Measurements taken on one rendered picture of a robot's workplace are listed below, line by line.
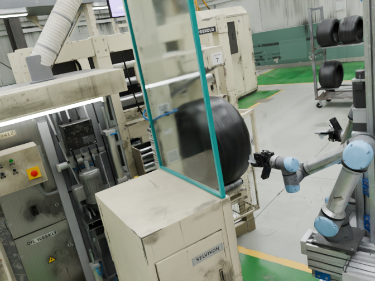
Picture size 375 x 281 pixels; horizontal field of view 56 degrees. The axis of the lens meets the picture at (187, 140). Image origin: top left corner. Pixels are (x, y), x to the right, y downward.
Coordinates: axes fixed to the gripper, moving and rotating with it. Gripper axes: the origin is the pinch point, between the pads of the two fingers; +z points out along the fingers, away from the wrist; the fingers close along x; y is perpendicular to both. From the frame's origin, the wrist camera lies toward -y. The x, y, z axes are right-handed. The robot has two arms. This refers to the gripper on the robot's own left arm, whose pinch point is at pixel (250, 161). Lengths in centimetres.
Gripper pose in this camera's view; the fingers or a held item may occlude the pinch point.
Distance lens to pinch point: 214.5
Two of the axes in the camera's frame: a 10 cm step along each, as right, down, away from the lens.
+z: -4.9, -0.5, 8.7
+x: -8.4, 3.0, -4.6
